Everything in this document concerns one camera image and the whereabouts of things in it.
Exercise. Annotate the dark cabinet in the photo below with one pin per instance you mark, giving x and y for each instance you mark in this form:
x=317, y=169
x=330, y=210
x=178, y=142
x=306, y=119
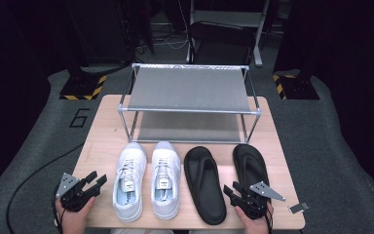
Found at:
x=100, y=29

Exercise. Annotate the white desk frame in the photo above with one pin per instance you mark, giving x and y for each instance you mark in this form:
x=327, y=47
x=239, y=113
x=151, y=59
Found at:
x=227, y=18

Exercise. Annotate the black chair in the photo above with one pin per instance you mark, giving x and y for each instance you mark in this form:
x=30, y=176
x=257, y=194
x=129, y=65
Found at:
x=220, y=34

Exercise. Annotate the metal shoe rack grey shelves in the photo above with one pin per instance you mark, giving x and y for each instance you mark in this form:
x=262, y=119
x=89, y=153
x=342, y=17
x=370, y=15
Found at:
x=188, y=89

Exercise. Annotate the person's right hand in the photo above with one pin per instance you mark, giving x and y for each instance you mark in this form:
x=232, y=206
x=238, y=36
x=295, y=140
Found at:
x=253, y=226

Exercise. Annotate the black stand base striped edge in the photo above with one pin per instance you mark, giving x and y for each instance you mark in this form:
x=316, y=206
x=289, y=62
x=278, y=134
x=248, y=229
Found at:
x=81, y=86
x=297, y=87

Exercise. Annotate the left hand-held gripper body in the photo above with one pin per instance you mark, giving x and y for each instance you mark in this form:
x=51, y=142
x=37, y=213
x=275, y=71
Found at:
x=73, y=191

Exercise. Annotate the black slipper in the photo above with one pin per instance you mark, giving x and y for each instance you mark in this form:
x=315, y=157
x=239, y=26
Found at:
x=250, y=162
x=204, y=182

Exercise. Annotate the white sneaker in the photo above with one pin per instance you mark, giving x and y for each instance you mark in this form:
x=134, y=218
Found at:
x=165, y=178
x=130, y=182

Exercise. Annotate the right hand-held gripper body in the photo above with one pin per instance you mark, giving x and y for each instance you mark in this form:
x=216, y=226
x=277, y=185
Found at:
x=254, y=200

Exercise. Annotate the person's left hand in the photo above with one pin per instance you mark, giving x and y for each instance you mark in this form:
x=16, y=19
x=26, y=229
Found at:
x=74, y=221

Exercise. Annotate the grey metal table bracket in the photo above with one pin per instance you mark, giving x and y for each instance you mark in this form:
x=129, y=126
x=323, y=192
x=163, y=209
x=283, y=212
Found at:
x=298, y=208

